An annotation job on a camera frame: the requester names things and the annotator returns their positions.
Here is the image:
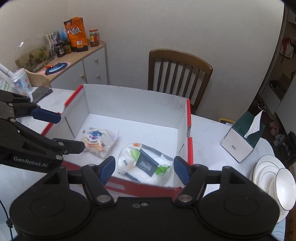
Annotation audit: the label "blueberry bread packet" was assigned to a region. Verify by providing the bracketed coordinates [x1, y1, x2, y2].
[81, 128, 118, 158]

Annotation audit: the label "white mask bag green label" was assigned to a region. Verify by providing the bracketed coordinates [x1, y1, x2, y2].
[116, 143, 173, 186]

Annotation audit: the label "patterned white cup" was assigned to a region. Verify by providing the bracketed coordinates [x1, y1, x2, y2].
[11, 68, 33, 92]

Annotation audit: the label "white green tea bag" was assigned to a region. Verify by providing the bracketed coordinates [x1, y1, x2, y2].
[0, 64, 16, 93]

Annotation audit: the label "grey folded cloth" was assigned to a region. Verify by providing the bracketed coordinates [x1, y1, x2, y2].
[32, 86, 53, 103]

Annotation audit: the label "glass fish bowl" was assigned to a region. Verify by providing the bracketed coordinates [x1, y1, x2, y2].
[15, 33, 56, 73]

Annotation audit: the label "blue whale mouse pad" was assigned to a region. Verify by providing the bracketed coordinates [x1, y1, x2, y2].
[45, 62, 69, 75]

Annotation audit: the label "green white tissue box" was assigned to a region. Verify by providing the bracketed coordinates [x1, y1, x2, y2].
[220, 111, 265, 163]

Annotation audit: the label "white sideboard cabinet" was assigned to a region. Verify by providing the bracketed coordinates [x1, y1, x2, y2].
[35, 40, 109, 90]

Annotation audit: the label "red cardboard box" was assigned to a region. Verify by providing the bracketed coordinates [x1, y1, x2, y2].
[41, 83, 194, 197]

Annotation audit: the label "stacked white plates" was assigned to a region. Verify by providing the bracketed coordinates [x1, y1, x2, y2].
[250, 155, 289, 222]

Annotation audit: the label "dark jar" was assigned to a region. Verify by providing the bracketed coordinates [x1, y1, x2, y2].
[55, 43, 65, 58]

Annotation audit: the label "blue globe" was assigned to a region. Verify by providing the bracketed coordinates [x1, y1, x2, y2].
[61, 29, 68, 42]

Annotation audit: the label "white bowl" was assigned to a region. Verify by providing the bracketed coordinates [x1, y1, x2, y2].
[274, 168, 295, 211]

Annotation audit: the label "orange snack bag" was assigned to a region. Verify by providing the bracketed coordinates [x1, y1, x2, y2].
[64, 17, 88, 52]

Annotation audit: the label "red lid sauce jar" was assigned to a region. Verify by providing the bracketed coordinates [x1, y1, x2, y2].
[89, 29, 99, 47]

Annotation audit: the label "wooden chair behind table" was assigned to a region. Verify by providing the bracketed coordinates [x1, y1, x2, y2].
[147, 49, 213, 114]

